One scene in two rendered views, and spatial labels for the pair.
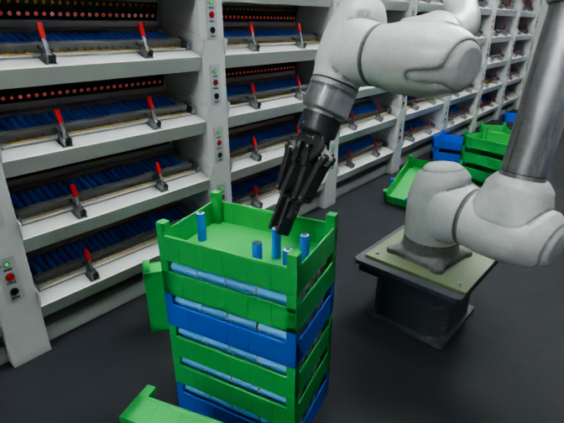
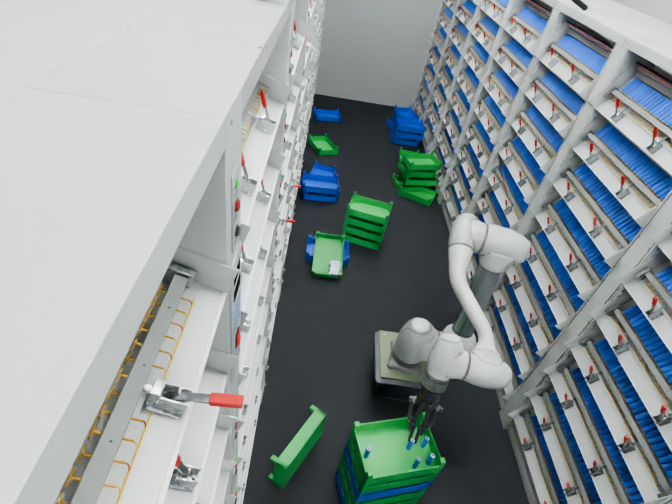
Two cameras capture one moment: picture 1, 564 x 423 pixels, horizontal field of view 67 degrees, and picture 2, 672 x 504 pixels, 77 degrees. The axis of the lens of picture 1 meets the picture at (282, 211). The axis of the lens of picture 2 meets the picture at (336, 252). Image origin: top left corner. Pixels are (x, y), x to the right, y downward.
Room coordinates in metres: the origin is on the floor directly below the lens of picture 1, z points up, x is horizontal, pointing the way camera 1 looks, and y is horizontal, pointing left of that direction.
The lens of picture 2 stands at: (0.49, 0.90, 1.98)
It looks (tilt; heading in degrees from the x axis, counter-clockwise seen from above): 40 degrees down; 313
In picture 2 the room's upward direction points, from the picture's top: 11 degrees clockwise
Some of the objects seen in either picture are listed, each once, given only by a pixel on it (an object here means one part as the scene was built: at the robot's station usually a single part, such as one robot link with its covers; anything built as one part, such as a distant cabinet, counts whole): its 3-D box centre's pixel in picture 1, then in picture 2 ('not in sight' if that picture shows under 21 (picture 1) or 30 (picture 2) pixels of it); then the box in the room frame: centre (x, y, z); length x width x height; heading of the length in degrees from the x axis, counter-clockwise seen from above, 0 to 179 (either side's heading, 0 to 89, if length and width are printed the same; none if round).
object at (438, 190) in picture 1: (440, 201); (416, 338); (1.10, -0.44, 0.38); 0.18 x 0.16 x 0.22; 37
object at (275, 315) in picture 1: (250, 269); (391, 456); (0.77, 0.06, 0.36); 0.30 x 0.20 x 0.08; 63
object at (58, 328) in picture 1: (264, 216); not in sight; (1.78, 0.08, 0.03); 2.19 x 0.16 x 0.05; 140
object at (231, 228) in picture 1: (249, 235); (396, 446); (0.77, 0.06, 0.44); 0.30 x 0.20 x 0.08; 63
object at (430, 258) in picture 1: (434, 242); (407, 351); (1.12, -0.45, 0.24); 0.22 x 0.18 x 0.06; 129
